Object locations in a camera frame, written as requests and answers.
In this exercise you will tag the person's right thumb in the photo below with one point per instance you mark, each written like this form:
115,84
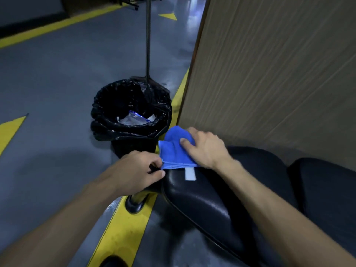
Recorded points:
188,148

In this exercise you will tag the person's left forearm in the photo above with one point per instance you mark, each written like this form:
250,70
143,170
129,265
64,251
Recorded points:
58,222

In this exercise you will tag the blue cleaning cloth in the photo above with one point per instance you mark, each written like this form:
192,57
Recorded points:
173,152

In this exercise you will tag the person's right hand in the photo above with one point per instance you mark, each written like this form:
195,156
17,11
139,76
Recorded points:
208,151

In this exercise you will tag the black chair leg foot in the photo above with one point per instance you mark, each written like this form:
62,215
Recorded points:
135,204

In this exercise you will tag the person's black shoe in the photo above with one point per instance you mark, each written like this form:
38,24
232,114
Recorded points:
112,261

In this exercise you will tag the person's left thumb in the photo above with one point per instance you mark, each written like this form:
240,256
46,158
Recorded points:
156,175

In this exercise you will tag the person's right forearm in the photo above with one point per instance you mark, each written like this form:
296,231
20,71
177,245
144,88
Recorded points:
278,216

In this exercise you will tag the black office chair base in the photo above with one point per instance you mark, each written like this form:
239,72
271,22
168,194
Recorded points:
129,2

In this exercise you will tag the black bin with bag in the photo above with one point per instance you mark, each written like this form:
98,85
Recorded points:
111,108

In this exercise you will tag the wooden desk side panel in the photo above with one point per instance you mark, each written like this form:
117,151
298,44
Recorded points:
272,75

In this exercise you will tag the crumpled plastic wrapper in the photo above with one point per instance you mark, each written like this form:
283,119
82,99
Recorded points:
133,119

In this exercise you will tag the person's left hand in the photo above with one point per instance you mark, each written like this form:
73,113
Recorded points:
133,172

